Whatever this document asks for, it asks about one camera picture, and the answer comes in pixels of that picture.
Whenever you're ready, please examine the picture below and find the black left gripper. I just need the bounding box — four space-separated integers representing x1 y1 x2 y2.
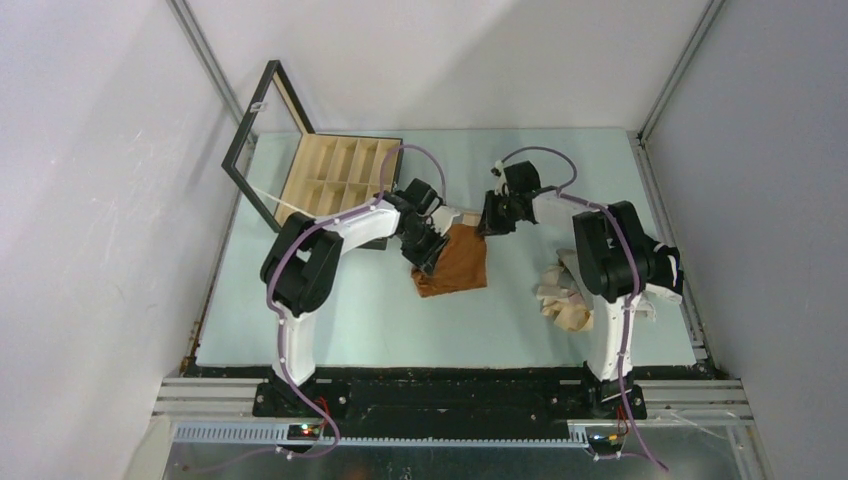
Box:
396 219 449 277

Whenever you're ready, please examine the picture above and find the orange-brown underwear with cream waistband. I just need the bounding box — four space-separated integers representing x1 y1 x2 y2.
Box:
411 211 488 298

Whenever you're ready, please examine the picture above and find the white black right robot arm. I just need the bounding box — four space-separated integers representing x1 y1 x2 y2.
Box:
478 161 684 418

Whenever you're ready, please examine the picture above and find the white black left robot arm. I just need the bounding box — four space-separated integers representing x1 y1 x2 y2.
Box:
260 179 462 417

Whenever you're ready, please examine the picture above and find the beige crumpled underwear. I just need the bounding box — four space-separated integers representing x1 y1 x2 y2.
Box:
535 264 594 332

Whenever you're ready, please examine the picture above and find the black divided storage box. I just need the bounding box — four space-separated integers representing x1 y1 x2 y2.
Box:
222 60 403 233

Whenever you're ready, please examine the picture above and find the left controller board with leds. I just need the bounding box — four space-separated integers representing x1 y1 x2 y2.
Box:
287 423 323 441

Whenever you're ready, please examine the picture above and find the controller board with leds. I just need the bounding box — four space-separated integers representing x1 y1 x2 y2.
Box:
587 434 627 457
287 423 323 441

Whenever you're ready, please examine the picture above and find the right controller board with leds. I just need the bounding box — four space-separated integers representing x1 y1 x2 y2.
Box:
587 434 627 457

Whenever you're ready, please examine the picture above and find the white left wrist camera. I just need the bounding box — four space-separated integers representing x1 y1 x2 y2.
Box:
430 205 463 235

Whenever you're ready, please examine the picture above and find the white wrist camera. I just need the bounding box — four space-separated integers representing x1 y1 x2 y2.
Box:
491 160 510 196
430 205 463 235

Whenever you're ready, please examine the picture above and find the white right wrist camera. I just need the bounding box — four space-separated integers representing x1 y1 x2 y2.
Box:
491 160 510 196

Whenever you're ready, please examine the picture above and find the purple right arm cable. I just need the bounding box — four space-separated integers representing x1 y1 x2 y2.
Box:
493 145 645 386

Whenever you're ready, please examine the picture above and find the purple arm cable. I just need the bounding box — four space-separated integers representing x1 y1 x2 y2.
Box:
493 145 645 386
264 144 448 319

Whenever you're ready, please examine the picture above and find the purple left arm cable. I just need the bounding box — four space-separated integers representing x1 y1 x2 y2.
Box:
264 144 448 319

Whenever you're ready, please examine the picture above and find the cream lid ribbon strap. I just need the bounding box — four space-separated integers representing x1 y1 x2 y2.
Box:
251 185 313 217

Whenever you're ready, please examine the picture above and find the grey slotted cable duct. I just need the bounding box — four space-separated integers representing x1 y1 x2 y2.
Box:
173 421 589 449

